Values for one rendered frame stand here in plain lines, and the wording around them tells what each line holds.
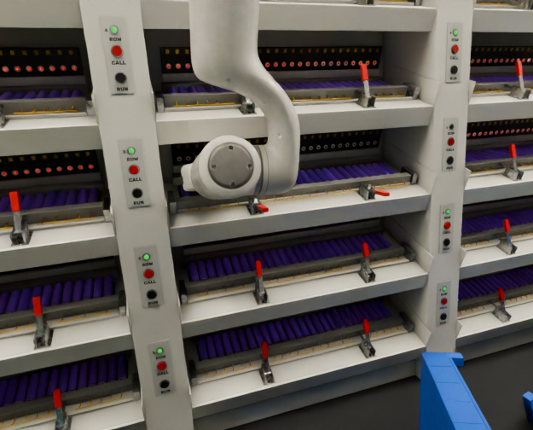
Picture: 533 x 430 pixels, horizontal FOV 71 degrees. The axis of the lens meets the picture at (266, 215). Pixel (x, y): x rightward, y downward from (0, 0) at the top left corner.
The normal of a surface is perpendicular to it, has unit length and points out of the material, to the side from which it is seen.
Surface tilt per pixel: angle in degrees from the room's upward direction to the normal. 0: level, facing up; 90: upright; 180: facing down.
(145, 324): 90
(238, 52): 98
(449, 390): 0
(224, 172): 81
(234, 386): 21
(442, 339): 90
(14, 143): 111
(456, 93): 90
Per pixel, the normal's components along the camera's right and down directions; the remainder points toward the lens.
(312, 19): 0.30, 0.52
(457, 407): -0.07, -0.97
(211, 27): -0.26, 0.35
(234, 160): 0.27, 0.03
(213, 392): 0.04, -0.84
